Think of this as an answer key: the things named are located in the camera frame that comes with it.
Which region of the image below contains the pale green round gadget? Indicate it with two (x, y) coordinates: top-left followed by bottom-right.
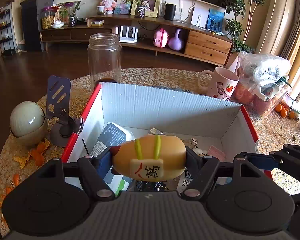
(10, 101), (47, 146)

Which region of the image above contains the white wifi router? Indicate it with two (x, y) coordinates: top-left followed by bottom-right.
(115, 25), (139, 44)

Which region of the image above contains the clear bin with plastic bag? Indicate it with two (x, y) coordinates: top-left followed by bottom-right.
(231, 51), (292, 119)

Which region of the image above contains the tall green potted plant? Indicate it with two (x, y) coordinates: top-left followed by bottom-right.
(223, 0), (267, 53)

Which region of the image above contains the photo frame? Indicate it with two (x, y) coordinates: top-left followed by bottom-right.
(130, 0), (160, 18)

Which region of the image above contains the blue picture book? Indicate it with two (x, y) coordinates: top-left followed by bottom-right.
(206, 8), (224, 33)

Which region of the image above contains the wooden tv cabinet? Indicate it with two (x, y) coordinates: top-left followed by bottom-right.
(40, 14), (233, 67)

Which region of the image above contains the black cylinder speaker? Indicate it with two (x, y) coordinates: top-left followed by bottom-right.
(164, 3), (177, 21)

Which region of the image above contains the red white cardboard box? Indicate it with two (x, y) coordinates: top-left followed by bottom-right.
(60, 81), (273, 193)

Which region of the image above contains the white blue paper packet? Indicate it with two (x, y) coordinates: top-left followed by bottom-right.
(90, 122), (135, 196)

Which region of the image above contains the grey phone stand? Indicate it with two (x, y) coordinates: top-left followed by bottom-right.
(44, 75), (83, 147)

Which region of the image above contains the pink strawberry mug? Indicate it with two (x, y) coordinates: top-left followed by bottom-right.
(197, 67), (239, 101)

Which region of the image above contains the pink sticky note pad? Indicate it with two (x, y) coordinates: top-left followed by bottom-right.
(207, 145), (226, 162)

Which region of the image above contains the white board frame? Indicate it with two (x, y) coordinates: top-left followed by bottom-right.
(191, 7), (209, 28)

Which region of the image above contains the clear glass jar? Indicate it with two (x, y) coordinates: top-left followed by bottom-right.
(88, 33), (121, 90)

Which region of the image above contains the purple gourd vase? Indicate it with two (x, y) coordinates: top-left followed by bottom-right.
(168, 29), (184, 51)

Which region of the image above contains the pink round toy bag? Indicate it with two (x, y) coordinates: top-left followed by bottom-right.
(153, 28), (169, 48)

